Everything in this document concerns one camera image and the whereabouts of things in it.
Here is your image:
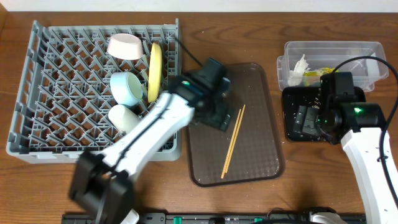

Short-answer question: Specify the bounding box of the crumpled white tissue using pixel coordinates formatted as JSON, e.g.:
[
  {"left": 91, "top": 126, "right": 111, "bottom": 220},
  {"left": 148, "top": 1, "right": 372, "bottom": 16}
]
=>
[{"left": 288, "top": 54, "right": 310, "bottom": 86}]

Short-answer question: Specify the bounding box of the grey plastic dishwasher rack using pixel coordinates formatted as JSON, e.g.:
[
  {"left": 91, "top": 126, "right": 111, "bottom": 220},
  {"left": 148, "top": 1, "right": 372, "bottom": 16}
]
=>
[{"left": 6, "top": 22, "right": 182, "bottom": 164}]

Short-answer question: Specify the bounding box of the clear plastic waste bin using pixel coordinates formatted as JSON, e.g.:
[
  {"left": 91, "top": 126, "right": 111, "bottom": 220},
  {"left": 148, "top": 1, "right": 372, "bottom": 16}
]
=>
[{"left": 277, "top": 41, "right": 389, "bottom": 91}]

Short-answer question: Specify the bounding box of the pink bowl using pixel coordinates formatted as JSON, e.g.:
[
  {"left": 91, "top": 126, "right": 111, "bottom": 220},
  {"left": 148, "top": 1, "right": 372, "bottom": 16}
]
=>
[{"left": 107, "top": 34, "right": 143, "bottom": 60}]

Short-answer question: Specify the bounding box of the white cup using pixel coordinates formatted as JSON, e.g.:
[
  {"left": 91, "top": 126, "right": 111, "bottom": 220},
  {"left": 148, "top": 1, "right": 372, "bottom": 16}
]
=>
[{"left": 108, "top": 105, "right": 140, "bottom": 134}]

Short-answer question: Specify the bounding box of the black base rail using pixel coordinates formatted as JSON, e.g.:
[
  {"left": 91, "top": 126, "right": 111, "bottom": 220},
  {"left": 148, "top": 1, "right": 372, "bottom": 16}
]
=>
[{"left": 61, "top": 207, "right": 366, "bottom": 224}]

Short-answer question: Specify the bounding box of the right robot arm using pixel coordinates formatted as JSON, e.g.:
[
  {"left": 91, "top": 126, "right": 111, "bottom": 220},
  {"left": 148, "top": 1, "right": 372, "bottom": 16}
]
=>
[{"left": 293, "top": 72, "right": 397, "bottom": 223}]

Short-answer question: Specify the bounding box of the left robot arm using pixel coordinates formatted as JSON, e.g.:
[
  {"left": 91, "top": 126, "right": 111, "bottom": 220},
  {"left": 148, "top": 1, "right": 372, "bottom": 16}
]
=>
[{"left": 69, "top": 76, "right": 231, "bottom": 223}]

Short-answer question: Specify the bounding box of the yellow plate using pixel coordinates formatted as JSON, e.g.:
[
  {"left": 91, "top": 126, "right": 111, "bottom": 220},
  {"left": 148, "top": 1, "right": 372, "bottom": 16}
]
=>
[{"left": 148, "top": 43, "right": 162, "bottom": 103}]

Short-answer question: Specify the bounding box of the wooden chopstick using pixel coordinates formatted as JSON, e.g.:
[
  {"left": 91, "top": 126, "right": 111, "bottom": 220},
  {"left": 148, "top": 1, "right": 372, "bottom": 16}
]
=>
[
  {"left": 221, "top": 109, "right": 242, "bottom": 179},
  {"left": 225, "top": 105, "right": 246, "bottom": 174}
]

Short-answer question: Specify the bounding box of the yellow green snack wrapper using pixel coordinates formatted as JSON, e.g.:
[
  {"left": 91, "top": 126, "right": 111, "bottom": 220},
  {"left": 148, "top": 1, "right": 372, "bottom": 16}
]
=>
[{"left": 303, "top": 67, "right": 334, "bottom": 86}]

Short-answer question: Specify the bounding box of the black tray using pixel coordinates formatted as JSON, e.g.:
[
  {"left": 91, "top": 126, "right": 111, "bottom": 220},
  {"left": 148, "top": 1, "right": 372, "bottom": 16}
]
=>
[{"left": 282, "top": 85, "right": 384, "bottom": 145}]

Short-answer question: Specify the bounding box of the brown serving tray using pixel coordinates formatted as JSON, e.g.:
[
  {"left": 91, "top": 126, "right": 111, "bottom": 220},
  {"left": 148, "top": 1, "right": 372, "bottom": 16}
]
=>
[{"left": 188, "top": 63, "right": 285, "bottom": 187}]

